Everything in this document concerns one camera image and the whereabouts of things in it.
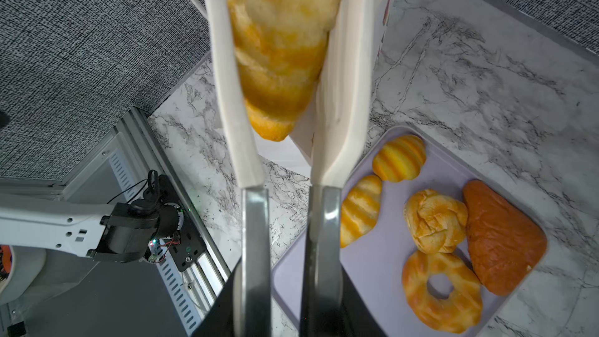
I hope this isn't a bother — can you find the round flaky bun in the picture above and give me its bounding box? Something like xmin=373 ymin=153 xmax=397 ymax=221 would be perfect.
xmin=404 ymin=189 xmax=468 ymax=254

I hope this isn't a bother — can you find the reddish brown triangular bread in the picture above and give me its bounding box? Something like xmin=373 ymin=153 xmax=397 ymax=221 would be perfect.
xmin=463 ymin=180 xmax=548 ymax=296

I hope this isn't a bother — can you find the glazed ring donut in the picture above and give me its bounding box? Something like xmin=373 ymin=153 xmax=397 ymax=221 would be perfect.
xmin=402 ymin=251 xmax=483 ymax=334

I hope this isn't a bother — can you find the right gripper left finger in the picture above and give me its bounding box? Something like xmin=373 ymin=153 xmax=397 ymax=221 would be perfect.
xmin=191 ymin=261 xmax=241 ymax=337

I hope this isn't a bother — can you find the aluminium front rail frame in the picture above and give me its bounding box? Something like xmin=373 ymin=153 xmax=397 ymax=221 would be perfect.
xmin=1 ymin=108 xmax=230 ymax=336

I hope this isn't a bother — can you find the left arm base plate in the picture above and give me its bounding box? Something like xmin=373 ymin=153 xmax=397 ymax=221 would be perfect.
xmin=158 ymin=175 xmax=207 ymax=272

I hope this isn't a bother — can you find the small round croissant top left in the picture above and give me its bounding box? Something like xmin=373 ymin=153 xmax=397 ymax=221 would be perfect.
xmin=372 ymin=134 xmax=427 ymax=183

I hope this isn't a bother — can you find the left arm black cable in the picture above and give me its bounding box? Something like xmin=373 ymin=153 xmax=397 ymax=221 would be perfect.
xmin=106 ymin=169 xmax=160 ymax=207

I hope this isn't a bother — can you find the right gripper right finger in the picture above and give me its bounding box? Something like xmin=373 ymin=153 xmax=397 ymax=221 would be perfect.
xmin=341 ymin=268 xmax=385 ymax=337

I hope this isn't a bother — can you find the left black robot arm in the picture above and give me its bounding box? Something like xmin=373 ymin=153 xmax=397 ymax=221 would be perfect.
xmin=1 ymin=193 xmax=183 ymax=304

